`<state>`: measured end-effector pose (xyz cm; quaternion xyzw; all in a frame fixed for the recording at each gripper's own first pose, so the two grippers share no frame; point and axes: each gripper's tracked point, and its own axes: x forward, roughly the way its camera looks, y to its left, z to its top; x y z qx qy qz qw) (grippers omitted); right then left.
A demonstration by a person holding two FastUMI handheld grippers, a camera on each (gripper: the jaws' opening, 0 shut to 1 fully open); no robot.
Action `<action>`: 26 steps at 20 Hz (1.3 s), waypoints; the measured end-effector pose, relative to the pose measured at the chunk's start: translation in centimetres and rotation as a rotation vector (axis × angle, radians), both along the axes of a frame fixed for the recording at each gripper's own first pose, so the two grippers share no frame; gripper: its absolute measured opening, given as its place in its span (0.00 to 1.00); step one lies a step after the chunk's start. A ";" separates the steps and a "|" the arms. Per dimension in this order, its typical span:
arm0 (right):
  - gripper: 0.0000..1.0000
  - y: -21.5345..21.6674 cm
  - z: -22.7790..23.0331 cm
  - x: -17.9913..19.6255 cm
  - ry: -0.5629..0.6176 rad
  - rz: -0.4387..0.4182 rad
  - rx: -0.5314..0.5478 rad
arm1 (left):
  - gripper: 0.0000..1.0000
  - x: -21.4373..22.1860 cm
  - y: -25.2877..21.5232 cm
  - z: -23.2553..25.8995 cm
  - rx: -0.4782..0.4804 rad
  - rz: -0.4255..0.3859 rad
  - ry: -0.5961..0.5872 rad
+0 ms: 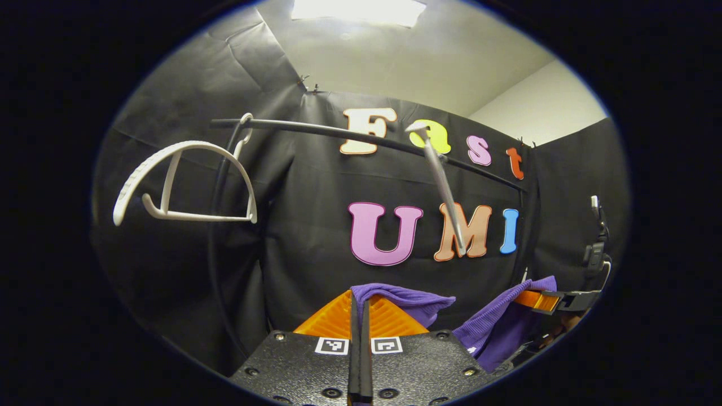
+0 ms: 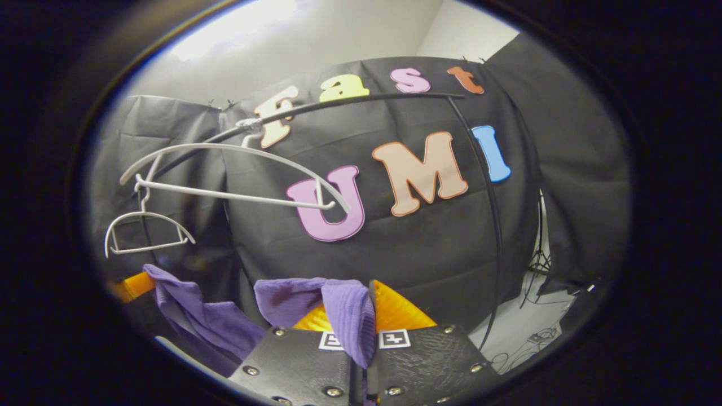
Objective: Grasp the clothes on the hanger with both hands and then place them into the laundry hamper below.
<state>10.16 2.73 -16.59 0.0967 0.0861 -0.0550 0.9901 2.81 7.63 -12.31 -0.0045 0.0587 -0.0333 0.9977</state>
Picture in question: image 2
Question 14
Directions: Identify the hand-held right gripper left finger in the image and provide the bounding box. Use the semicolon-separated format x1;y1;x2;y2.
228;304;362;406

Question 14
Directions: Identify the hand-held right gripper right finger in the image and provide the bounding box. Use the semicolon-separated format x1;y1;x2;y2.
368;280;500;406

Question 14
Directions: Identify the purple ribbed shirt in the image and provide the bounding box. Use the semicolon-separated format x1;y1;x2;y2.
143;263;378;377

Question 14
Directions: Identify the white plastic hanger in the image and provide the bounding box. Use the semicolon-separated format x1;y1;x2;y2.
120;117;352;215
104;174;196;259

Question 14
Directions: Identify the black clothes rack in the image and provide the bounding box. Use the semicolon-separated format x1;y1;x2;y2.
130;91;504;351

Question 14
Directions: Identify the black backdrop cloth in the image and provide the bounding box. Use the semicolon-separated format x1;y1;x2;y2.
90;33;632;339

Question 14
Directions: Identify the black tripod stand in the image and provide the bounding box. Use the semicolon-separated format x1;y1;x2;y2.
519;189;556;308

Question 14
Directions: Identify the black device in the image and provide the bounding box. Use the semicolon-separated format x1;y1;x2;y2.
558;281;607;333

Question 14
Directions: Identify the black floor cable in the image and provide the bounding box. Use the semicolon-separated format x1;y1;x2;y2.
488;324;565;370

